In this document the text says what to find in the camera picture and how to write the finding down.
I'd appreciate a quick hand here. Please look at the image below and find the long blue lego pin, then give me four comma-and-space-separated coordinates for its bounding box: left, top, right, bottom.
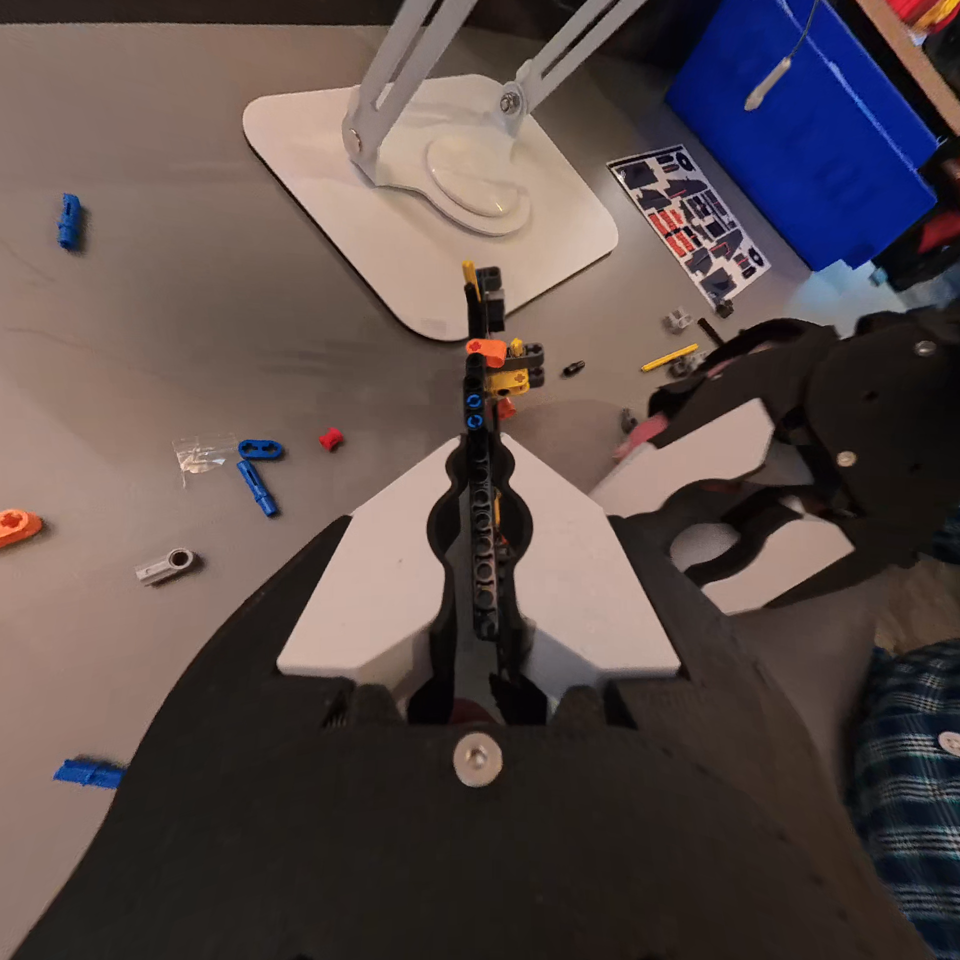
236, 460, 280, 519

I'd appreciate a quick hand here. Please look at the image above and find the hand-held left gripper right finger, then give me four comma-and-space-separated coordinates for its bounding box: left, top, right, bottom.
498, 433, 684, 702

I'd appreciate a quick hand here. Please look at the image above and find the small clear plastic piece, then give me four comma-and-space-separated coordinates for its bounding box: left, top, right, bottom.
172, 432, 237, 489

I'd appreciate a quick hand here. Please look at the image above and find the person's right hand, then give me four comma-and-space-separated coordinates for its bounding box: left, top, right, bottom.
611, 416, 670, 461

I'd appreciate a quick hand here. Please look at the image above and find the white book stand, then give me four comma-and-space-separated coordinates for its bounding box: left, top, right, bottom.
242, 0, 648, 344

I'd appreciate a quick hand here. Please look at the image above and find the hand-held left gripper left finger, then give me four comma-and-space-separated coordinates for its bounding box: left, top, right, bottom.
276, 437, 460, 702

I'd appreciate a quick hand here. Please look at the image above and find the yellow lego axle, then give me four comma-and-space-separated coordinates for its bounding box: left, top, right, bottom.
640, 343, 701, 374

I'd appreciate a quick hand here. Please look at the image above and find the sticker sheet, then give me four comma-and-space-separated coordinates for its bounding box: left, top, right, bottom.
606, 144, 772, 310

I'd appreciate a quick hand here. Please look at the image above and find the black lego chassis assembly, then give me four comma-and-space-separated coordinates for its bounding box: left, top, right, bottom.
459, 261, 547, 680

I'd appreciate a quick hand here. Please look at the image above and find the page holder clip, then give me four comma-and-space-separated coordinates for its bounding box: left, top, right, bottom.
744, 0, 822, 112

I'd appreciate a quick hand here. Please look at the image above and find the person's plaid shirt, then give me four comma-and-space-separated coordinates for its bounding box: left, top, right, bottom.
851, 641, 960, 955

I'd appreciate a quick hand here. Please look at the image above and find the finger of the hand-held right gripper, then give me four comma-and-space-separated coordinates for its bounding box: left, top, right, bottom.
588, 397, 781, 520
660, 498, 858, 616

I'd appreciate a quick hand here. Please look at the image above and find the short blue lego pin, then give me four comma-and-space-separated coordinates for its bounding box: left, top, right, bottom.
52, 758, 127, 791

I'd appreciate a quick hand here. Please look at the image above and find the blue storage bin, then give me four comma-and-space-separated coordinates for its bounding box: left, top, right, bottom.
665, 0, 940, 273

